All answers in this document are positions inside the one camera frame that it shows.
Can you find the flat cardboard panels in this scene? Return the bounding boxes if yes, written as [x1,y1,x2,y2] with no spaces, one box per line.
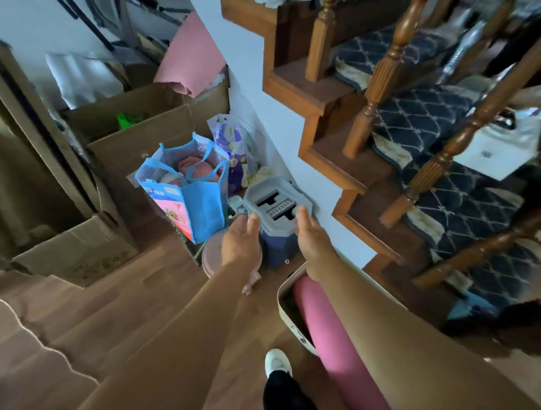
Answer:
[0,40,102,220]

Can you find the person's white right shoe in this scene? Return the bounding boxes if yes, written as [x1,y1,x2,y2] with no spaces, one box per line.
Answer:
[264,348,293,380]

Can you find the light blue printed tote bag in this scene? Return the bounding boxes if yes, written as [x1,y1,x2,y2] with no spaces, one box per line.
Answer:
[134,132,231,245]

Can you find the open low cardboard box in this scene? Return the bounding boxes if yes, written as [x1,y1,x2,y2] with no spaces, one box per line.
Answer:
[10,177,140,289]

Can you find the person's right forearm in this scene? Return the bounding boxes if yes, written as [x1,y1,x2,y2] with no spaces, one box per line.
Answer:
[312,253,541,410]

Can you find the person's left forearm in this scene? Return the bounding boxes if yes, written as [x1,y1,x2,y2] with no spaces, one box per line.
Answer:
[78,261,254,410]

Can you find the cream storage case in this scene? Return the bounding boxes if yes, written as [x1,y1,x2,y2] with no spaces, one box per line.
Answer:
[277,253,406,358]

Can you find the large open cardboard box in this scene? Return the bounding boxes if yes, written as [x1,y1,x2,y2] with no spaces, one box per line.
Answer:
[61,82,199,225]

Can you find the white trash can pink lid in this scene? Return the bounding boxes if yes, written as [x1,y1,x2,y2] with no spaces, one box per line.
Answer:
[201,228,264,295]

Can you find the pink yoga mat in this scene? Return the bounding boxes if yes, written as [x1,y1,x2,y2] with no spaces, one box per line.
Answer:
[292,272,392,410]

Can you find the person's black trousers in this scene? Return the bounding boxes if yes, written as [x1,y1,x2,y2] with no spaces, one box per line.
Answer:
[263,369,318,410]

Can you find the blue mop bucket grey lid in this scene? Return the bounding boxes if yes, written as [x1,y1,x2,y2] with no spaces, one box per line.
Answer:
[243,176,314,268]

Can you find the red-brown folded cloth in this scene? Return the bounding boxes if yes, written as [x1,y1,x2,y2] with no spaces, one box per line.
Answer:
[177,155,220,183]

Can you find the person's right hand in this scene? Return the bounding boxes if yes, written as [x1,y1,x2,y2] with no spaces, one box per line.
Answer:
[294,206,339,283]

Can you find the white square stool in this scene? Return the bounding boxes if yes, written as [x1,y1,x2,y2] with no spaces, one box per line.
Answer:
[453,108,541,181]

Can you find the white foam packing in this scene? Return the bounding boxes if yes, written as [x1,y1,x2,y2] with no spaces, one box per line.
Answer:
[44,51,124,110]

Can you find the pink foam sheet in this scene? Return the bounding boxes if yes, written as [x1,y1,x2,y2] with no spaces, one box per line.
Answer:
[153,10,227,99]

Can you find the dark patterned stair carpets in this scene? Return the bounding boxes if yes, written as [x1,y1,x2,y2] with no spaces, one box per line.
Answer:
[334,23,541,309]

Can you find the plain cardboard box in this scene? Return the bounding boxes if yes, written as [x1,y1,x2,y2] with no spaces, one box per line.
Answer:
[181,78,231,140]

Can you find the yellowish plastic bag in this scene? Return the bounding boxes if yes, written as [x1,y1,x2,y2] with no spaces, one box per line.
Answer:
[249,166,273,186]

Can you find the person's left hand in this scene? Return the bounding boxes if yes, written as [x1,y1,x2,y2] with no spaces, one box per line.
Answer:
[220,212,263,279]

